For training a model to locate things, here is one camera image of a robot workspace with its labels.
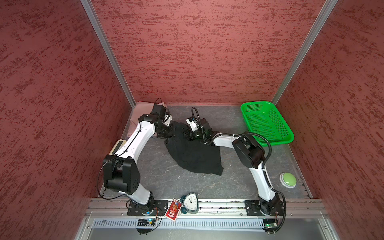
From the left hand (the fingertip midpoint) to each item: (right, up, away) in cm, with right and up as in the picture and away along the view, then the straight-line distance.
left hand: (174, 137), depth 84 cm
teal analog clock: (+10, -32, -11) cm, 35 cm away
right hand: (+4, 0, +13) cm, 14 cm away
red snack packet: (+2, -35, -12) cm, 37 cm away
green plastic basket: (+66, +11, +30) cm, 73 cm away
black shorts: (+12, -12, +9) cm, 20 cm away
